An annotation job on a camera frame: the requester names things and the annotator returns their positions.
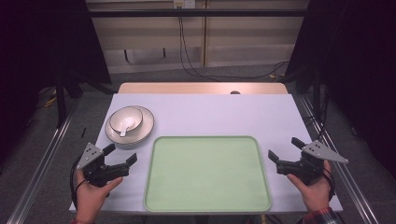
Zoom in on black wall cable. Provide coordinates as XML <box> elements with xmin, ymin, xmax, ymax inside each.
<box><xmin>177</xmin><ymin>15</ymin><xmax>290</xmax><ymax>80</ymax></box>

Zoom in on white ceramic spoon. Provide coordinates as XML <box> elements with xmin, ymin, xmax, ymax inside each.
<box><xmin>119</xmin><ymin>119</ymin><xmax>135</xmax><ymax>138</ymax></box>

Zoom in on person's right hand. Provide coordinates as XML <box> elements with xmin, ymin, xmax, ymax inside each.
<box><xmin>286</xmin><ymin>160</ymin><xmax>332</xmax><ymax>213</ymax></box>

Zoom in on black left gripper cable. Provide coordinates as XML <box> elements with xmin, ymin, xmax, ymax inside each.
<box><xmin>69</xmin><ymin>155</ymin><xmax>89</xmax><ymax>210</ymax></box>

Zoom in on black horizontal frame bar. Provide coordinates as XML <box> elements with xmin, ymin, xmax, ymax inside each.
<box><xmin>88</xmin><ymin>8</ymin><xmax>308</xmax><ymax>19</ymax></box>

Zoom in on light green tray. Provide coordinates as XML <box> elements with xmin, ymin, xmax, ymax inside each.
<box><xmin>143</xmin><ymin>135</ymin><xmax>273</xmax><ymax>214</ymax></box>

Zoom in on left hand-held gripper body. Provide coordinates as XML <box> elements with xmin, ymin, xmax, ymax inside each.
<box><xmin>77</xmin><ymin>142</ymin><xmax>123</xmax><ymax>189</ymax></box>

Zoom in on white plate with dark rim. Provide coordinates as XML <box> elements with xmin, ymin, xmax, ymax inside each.
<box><xmin>104</xmin><ymin>105</ymin><xmax>155</xmax><ymax>146</ymax></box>

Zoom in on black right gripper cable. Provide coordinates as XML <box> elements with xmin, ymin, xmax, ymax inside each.
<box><xmin>321</xmin><ymin>167</ymin><xmax>337</xmax><ymax>202</ymax></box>

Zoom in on white bowl with dark rim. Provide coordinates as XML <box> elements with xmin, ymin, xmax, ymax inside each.
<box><xmin>108</xmin><ymin>105</ymin><xmax>144</xmax><ymax>133</ymax></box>

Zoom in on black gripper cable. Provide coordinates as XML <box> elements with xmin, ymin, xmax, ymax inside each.
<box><xmin>321</xmin><ymin>167</ymin><xmax>337</xmax><ymax>202</ymax></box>
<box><xmin>69</xmin><ymin>155</ymin><xmax>89</xmax><ymax>210</ymax></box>

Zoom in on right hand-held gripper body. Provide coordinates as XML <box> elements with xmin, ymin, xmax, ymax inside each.
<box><xmin>299</xmin><ymin>139</ymin><xmax>349</xmax><ymax>187</ymax></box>

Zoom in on black metal stand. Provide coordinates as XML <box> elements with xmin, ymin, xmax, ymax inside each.
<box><xmin>54</xmin><ymin>70</ymin><xmax>68</xmax><ymax>128</ymax></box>

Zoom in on aluminium floor rail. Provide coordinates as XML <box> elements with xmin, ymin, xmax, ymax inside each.
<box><xmin>6</xmin><ymin>95</ymin><xmax>82</xmax><ymax>224</ymax></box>
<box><xmin>298</xmin><ymin>93</ymin><xmax>380</xmax><ymax>224</ymax></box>

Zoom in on plaid right sleeve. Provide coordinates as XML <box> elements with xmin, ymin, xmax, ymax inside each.
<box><xmin>297</xmin><ymin>206</ymin><xmax>344</xmax><ymax>224</ymax></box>

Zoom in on white wall socket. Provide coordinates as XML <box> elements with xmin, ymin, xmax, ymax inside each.
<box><xmin>173</xmin><ymin>0</ymin><xmax>197</xmax><ymax>9</ymax></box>

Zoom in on red left sleeve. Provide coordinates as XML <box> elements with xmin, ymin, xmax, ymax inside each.
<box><xmin>69</xmin><ymin>217</ymin><xmax>96</xmax><ymax>224</ymax></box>

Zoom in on yellow floor cable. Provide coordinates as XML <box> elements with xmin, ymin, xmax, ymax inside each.
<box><xmin>42</xmin><ymin>95</ymin><xmax>59</xmax><ymax>108</ymax></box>

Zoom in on wooden table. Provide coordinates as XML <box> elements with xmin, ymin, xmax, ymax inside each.
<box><xmin>117</xmin><ymin>81</ymin><xmax>290</xmax><ymax>95</ymax></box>

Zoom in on black floor cables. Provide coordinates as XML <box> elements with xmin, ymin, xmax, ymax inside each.
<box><xmin>303</xmin><ymin>90</ymin><xmax>331</xmax><ymax>143</ymax></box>

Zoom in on dark curtain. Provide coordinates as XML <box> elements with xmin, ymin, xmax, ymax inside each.
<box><xmin>0</xmin><ymin>0</ymin><xmax>112</xmax><ymax>164</ymax></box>
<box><xmin>284</xmin><ymin>0</ymin><xmax>396</xmax><ymax>180</ymax></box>

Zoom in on person's left hand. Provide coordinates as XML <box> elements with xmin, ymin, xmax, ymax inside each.
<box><xmin>74</xmin><ymin>169</ymin><xmax>124</xmax><ymax>222</ymax></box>

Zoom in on white table cover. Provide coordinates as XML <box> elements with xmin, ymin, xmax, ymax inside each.
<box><xmin>68</xmin><ymin>92</ymin><xmax>344</xmax><ymax>216</ymax></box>

